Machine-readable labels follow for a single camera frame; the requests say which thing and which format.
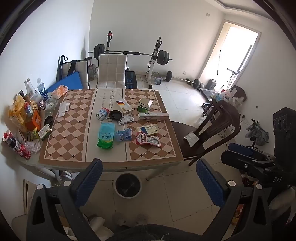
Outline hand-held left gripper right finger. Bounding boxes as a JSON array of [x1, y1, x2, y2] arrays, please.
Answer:
[[196, 158, 273, 241]]

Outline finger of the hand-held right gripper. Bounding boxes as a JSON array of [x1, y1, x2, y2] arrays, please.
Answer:
[[221, 151, 275, 184], [228, 143, 275, 161]]

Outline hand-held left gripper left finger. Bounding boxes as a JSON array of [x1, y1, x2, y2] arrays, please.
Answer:
[[26, 158, 109, 241]]

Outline round trash bin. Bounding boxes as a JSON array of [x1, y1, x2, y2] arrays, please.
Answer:
[[115, 173, 142, 199]]

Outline red snack packet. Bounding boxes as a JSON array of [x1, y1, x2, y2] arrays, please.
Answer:
[[135, 132, 161, 147]]

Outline small milk carton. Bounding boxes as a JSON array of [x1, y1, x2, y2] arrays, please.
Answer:
[[96, 107, 110, 121]]

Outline blue white medicine box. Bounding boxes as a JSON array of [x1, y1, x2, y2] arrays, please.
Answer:
[[136, 124, 160, 135]]

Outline long white toothpaste box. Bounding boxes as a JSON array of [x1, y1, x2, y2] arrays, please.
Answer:
[[138, 112, 169, 121]]

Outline green white box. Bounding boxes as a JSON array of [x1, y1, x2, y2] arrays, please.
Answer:
[[136, 97, 153, 113]]

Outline person's right hand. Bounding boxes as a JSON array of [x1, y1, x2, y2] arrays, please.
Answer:
[[268, 186, 296, 223]]

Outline grey gloves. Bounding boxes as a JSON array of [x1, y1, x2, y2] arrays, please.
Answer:
[[245, 119, 270, 146]]

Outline red yellow snack box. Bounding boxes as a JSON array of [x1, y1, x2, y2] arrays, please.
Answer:
[[231, 203, 245, 226]]

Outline white foam roll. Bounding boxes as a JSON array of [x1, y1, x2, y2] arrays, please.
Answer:
[[89, 215, 109, 234]]

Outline white tissue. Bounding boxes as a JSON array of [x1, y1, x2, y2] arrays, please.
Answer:
[[184, 131, 200, 147]]

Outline green rice bag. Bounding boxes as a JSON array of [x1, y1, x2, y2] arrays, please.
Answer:
[[97, 123, 115, 149]]

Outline grey fuzzy slipper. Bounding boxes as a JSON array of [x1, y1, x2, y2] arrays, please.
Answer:
[[112, 213, 130, 226], [135, 214, 148, 225]]

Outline white plastic bags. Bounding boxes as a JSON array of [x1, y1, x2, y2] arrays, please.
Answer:
[[216, 89, 242, 107]]

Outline checkered dining table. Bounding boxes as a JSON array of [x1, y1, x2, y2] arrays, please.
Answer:
[[1, 88, 184, 181]]

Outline dark wooden chair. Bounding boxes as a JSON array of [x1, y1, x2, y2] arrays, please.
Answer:
[[171, 100, 241, 167]]

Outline blue plastic packet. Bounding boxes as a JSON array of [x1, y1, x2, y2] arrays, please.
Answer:
[[116, 128, 132, 142]]

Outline clear wrapper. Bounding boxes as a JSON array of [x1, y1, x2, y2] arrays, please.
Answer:
[[24, 140, 42, 154]]

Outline green white carton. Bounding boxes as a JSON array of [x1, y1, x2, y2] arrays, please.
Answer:
[[38, 124, 52, 141]]

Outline green snack packet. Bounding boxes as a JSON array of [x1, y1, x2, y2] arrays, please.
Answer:
[[29, 127, 41, 141]]

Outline silver foil packet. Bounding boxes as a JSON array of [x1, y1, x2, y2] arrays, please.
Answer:
[[118, 113, 134, 125]]

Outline red cola can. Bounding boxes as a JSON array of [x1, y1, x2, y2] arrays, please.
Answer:
[[15, 143, 31, 160]]

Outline black bowl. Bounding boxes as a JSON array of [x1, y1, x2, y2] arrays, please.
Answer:
[[43, 115, 55, 127]]

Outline person's dark fleece clothing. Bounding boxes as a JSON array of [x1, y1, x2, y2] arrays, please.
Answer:
[[113, 224, 201, 241]]

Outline white plastic wrapper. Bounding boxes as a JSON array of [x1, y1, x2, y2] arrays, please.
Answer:
[[58, 101, 70, 117]]

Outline floor barbell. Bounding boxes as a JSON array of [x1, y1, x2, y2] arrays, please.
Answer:
[[162, 71, 200, 90]]

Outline striped card box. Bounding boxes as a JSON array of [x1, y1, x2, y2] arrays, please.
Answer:
[[116, 98, 130, 114]]

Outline clear plastic bag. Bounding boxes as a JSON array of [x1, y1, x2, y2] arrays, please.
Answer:
[[39, 98, 58, 116]]

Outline dark cola bottle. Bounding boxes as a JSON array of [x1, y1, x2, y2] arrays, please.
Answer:
[[2, 130, 20, 151]]

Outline red blue small carton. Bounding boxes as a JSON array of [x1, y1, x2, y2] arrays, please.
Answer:
[[23, 102, 38, 116]]

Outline orange tissue box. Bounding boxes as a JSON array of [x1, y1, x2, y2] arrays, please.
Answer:
[[51, 85, 68, 100]]

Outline yellow snack bag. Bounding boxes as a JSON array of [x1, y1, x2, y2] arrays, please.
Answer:
[[9, 95, 27, 127]]

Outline blue foam mat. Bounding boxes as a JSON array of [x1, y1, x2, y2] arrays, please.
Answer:
[[46, 71, 84, 93]]

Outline blue label water bottle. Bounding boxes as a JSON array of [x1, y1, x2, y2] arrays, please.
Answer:
[[36, 77, 49, 100]]

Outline black bag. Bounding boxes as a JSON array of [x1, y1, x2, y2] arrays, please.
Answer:
[[125, 71, 138, 89]]

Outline clear glass bottle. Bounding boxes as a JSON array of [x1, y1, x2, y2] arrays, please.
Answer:
[[24, 78, 38, 100]]

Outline beige chair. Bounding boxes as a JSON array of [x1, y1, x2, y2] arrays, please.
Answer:
[[60, 60, 90, 90]]

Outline clear plastic jar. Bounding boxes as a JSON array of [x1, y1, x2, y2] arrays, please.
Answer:
[[87, 57, 97, 81]]

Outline black cloth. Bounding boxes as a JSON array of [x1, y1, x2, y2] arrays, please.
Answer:
[[67, 60, 78, 76]]

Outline white padded chair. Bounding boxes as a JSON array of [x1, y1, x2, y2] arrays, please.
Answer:
[[96, 54, 128, 89]]

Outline barbell with black plates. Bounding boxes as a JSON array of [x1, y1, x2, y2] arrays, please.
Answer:
[[88, 44, 173, 65]]

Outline weight bench rack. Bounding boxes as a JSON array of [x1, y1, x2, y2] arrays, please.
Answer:
[[105, 31, 164, 90]]

